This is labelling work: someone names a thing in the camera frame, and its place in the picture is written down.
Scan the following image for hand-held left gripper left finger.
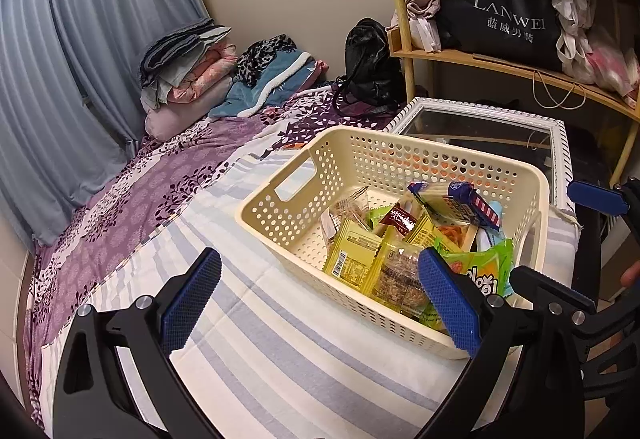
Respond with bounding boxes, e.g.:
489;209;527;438
52;248;222;439

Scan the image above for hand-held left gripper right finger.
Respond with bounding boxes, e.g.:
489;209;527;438
417;246;588;439

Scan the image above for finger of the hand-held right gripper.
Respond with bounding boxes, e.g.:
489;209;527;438
510;264;616;335
567;179;640;220

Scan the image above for green orange snack packet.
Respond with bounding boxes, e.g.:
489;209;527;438
431;238;516;315

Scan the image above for orange chips packet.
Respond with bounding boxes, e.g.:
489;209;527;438
434;224;477;252

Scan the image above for yellow snack packet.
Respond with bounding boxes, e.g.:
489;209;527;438
404;213;437;246
322;218;385;291

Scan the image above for light blue snack packet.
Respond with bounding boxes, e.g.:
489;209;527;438
474;202;503;252

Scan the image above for clear brown snack packet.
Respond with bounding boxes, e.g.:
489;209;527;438
319;188;372;242

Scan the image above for cream perforated plastic basket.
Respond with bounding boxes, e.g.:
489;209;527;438
235;126;551;360

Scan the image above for blue white striped cloth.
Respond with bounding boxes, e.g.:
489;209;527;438
42;154;581;439

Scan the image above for purple floral bedsheet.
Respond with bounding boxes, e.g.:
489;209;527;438
22;86;408;430

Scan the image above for white pink plastic bag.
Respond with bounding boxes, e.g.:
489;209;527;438
585;26;640;107

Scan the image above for white framed glass table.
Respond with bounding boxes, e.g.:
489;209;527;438
384;96;576;215

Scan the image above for pink pillow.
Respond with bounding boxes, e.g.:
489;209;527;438
145;76;233;141

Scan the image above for light grey folded cloth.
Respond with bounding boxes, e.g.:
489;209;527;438
140;26;232;110

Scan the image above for pink folded quilt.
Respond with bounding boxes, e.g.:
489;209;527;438
167;44;238;102

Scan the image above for teal fleece blanket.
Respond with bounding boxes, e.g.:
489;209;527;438
207;50;331;120

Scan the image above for white folded cloth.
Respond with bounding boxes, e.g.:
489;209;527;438
409;16;441;52

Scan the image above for black backpack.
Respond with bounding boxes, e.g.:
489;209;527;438
334;18;407;117

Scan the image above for leopard print cloth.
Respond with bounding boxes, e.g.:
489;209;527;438
235;35;296;87

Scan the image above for dark grey folded blanket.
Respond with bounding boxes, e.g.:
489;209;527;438
139;18;218;87

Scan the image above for pink garment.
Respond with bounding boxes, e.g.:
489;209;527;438
390;0;443;27

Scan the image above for wooden shelf rack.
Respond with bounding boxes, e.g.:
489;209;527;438
367;0;640;190

